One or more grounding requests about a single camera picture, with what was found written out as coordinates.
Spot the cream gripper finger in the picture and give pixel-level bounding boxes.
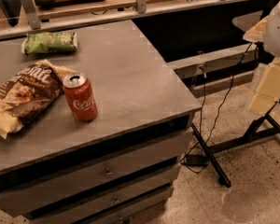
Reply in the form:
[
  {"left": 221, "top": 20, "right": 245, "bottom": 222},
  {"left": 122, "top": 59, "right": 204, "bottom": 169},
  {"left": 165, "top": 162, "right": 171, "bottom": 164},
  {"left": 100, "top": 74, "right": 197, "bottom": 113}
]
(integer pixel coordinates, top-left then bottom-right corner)
[
  {"left": 243, "top": 17, "right": 268, "bottom": 43},
  {"left": 246, "top": 58, "right": 280, "bottom": 116}
]

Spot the grey drawer cabinet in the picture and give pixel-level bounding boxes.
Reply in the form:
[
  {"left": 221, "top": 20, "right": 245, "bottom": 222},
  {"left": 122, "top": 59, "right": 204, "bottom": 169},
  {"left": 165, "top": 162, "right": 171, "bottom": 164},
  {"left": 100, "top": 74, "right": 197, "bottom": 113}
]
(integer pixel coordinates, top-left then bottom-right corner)
[{"left": 0, "top": 21, "right": 200, "bottom": 224}]

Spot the black stand frame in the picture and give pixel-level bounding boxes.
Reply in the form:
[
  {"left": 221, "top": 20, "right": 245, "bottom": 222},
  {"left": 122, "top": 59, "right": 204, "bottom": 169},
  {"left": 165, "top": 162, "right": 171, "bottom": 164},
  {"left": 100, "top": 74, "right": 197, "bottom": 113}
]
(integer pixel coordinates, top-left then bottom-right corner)
[{"left": 191, "top": 99, "right": 280, "bottom": 188}]

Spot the green jalapeno chip bag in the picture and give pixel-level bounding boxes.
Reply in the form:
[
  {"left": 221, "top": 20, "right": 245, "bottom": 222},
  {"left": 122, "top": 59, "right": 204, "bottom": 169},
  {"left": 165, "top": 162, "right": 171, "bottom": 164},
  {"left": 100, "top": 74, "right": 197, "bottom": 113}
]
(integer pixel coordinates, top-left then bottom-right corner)
[{"left": 21, "top": 32, "right": 77, "bottom": 55}]

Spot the black power adapter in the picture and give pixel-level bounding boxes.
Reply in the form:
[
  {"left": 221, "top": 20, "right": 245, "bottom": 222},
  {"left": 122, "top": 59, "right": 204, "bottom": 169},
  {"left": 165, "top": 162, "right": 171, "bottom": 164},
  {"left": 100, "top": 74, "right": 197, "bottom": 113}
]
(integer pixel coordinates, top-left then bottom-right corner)
[{"left": 185, "top": 155, "right": 208, "bottom": 167}]

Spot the red coke can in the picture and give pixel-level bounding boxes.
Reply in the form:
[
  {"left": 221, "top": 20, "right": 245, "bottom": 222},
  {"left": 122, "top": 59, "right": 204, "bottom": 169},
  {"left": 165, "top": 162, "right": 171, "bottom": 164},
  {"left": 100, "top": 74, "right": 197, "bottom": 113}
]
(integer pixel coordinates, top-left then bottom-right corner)
[{"left": 63, "top": 73, "right": 97, "bottom": 122}]

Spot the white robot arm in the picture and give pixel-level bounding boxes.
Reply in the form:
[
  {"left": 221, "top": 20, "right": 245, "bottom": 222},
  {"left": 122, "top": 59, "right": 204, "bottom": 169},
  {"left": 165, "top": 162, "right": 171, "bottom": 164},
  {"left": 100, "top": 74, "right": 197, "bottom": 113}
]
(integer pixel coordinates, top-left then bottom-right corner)
[{"left": 244, "top": 1, "right": 280, "bottom": 116}]

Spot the brown chip bag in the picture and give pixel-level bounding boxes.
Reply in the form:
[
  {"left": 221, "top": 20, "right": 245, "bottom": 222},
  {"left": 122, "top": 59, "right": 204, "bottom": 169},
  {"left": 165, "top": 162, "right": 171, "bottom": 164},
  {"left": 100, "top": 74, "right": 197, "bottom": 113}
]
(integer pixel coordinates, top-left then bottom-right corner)
[{"left": 0, "top": 60, "right": 75, "bottom": 139}]

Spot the black cable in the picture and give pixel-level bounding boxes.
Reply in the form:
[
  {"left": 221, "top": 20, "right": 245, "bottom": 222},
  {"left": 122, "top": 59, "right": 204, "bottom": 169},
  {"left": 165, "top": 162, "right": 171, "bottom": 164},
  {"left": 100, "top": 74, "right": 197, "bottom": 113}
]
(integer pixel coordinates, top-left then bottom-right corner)
[{"left": 180, "top": 42, "right": 255, "bottom": 175}]

